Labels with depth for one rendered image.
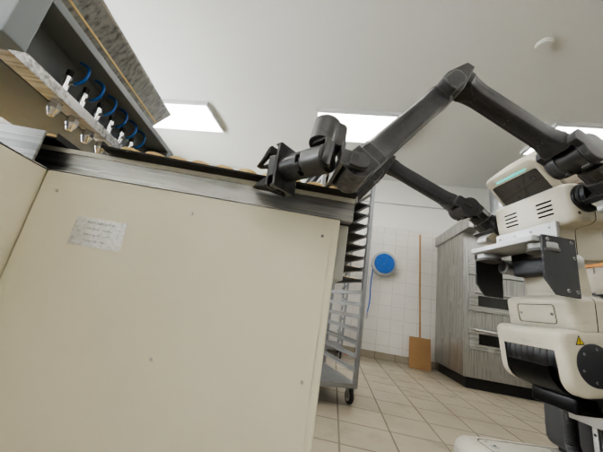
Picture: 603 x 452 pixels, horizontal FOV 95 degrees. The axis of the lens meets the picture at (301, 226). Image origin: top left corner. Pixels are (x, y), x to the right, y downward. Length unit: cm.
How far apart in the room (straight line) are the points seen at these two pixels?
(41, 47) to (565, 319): 150
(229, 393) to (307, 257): 31
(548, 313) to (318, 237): 73
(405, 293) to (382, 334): 73
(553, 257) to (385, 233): 409
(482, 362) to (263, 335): 365
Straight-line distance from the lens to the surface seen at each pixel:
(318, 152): 53
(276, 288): 62
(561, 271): 102
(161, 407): 69
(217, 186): 70
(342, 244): 70
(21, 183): 84
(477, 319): 410
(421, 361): 465
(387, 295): 481
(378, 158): 58
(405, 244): 499
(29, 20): 86
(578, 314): 106
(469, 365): 408
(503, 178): 121
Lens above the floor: 63
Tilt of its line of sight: 15 degrees up
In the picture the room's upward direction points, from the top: 9 degrees clockwise
